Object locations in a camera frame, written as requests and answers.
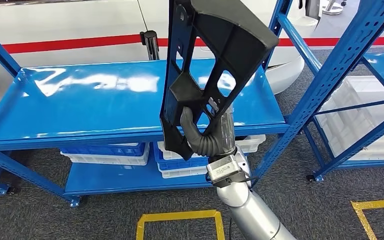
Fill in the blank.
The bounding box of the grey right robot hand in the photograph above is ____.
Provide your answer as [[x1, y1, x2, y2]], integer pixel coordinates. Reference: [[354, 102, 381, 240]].
[[179, 96, 237, 155]]

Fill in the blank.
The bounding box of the black plastic plate part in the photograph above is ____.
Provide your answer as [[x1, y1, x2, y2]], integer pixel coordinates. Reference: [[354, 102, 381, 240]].
[[159, 0, 280, 162]]

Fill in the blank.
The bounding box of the red barrier belt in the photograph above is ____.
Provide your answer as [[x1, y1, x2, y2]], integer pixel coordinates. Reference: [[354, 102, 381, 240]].
[[157, 36, 384, 48], [0, 34, 143, 57]]

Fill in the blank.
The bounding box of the white round stand base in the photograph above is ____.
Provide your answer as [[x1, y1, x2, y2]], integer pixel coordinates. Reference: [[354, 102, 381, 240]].
[[322, 0, 348, 16]]

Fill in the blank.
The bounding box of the yellow floor tape square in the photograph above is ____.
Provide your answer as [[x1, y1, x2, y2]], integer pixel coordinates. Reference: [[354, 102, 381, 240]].
[[350, 198, 384, 240]]

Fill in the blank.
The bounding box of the white car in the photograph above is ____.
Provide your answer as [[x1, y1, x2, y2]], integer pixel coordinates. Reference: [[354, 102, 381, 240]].
[[0, 0, 324, 110]]

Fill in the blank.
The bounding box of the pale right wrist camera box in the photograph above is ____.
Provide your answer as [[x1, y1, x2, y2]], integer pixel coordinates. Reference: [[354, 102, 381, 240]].
[[206, 153, 246, 185]]

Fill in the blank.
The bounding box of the black chrome stanchion post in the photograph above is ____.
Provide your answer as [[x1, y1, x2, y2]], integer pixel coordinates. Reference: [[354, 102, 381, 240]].
[[139, 30, 161, 62]]

